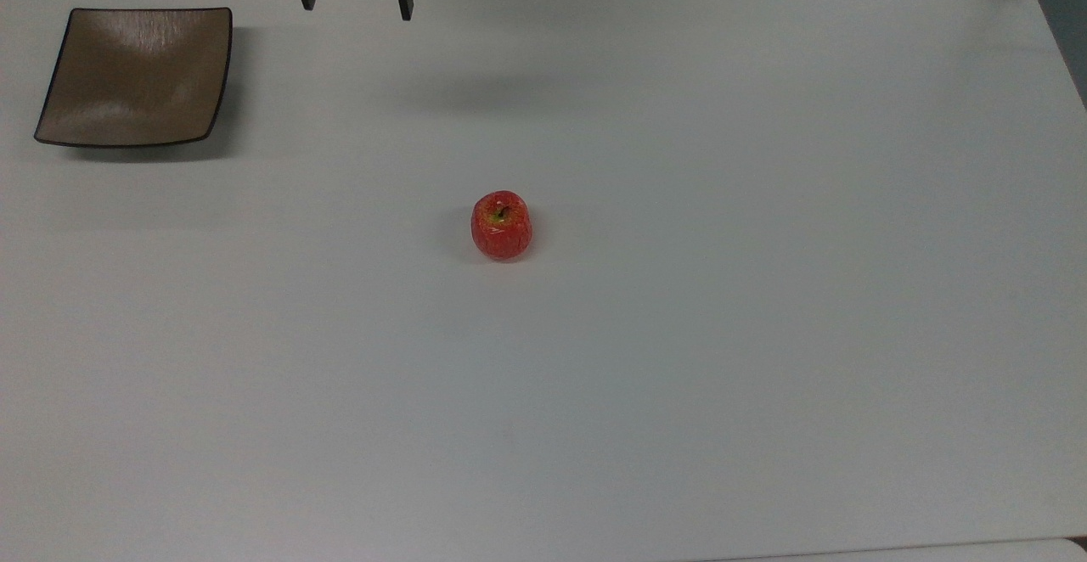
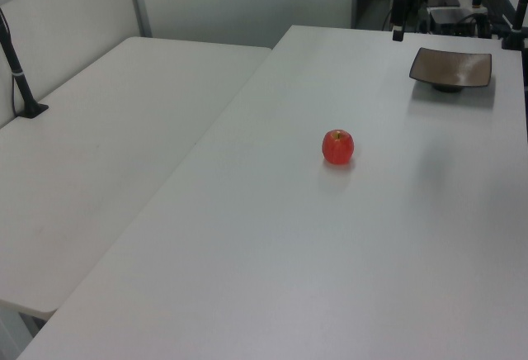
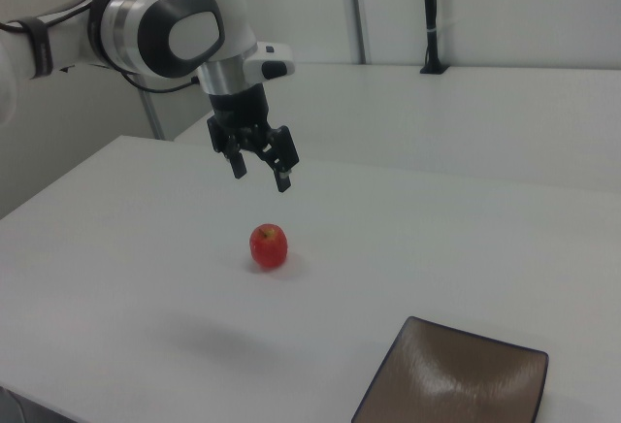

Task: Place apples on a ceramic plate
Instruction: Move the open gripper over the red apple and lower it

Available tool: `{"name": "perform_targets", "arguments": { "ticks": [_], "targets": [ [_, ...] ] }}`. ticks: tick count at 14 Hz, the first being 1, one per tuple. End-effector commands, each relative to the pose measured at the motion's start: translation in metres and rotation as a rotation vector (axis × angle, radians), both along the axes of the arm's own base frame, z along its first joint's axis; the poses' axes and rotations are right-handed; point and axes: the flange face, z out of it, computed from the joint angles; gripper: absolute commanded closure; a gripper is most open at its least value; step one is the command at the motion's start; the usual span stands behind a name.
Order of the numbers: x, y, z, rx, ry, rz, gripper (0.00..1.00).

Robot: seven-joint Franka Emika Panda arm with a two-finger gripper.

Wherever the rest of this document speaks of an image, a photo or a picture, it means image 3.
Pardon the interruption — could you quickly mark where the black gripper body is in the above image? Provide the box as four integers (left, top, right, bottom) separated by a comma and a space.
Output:
207, 82, 273, 153

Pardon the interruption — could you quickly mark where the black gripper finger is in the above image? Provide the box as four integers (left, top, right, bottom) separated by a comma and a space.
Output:
221, 132, 249, 180
251, 123, 300, 194

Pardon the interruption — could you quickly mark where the red apple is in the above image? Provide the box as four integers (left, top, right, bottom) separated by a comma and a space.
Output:
248, 222, 291, 272

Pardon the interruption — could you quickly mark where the brown square ceramic plate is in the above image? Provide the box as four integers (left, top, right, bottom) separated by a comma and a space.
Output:
350, 315, 551, 423

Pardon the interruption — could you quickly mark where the black pole with base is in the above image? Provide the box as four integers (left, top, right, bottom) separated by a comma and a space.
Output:
418, 0, 450, 77

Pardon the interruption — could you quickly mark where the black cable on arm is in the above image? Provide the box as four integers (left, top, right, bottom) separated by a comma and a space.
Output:
0, 0, 202, 95

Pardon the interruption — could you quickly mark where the grey metal partition post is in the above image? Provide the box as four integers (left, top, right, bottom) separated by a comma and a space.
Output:
338, 0, 368, 65

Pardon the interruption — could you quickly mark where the white cable tie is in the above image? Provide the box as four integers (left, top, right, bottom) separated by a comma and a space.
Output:
425, 18, 460, 36

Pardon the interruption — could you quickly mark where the black velcro strap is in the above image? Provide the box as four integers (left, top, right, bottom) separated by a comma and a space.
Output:
17, 16, 55, 81

